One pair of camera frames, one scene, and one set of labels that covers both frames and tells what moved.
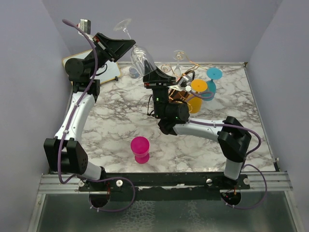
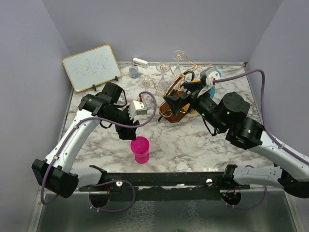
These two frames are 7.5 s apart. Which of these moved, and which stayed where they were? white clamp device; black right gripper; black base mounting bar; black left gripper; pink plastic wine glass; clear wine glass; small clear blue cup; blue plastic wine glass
Moved: blue plastic wine glass; black right gripper; white clamp device; black left gripper
Stayed: black base mounting bar; small clear blue cup; clear wine glass; pink plastic wine glass
